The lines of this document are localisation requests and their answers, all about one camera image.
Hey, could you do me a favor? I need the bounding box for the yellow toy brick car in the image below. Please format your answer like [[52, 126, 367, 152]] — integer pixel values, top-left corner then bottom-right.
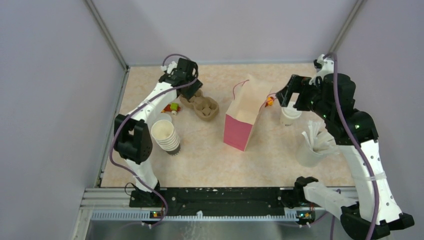
[[265, 96, 275, 107]]

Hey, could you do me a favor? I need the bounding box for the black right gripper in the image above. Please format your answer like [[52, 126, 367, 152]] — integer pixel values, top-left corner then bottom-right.
[[275, 74, 332, 121]]

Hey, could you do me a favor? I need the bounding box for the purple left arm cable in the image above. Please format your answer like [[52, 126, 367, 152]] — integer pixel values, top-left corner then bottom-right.
[[108, 53, 200, 229]]

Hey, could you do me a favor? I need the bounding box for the stack of paper cups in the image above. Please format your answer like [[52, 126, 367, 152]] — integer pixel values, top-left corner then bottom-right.
[[150, 119, 181, 156]]

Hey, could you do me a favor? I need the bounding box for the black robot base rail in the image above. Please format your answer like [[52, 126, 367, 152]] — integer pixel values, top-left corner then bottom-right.
[[129, 187, 317, 217]]

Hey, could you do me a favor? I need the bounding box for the pink paper gift bag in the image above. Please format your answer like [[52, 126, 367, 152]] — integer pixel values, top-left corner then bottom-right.
[[223, 74, 274, 152]]

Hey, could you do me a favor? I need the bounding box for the white plastic cup lid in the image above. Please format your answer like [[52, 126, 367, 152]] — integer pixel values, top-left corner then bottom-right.
[[281, 101, 302, 119]]

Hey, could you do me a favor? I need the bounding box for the brown cardboard cup carrier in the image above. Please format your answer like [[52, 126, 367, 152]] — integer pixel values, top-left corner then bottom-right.
[[179, 89, 220, 122]]

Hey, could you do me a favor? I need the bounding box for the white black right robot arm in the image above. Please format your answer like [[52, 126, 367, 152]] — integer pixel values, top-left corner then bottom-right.
[[276, 52, 415, 240]]

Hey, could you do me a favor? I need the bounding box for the red toy brick car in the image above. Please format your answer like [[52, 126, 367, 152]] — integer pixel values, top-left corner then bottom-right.
[[161, 102, 182, 115]]

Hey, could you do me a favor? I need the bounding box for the white paper coffee cup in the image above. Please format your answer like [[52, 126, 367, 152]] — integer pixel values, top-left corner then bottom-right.
[[279, 114, 300, 127]]

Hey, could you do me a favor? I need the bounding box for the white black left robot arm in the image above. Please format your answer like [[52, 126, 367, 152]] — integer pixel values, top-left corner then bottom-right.
[[109, 57, 203, 207]]

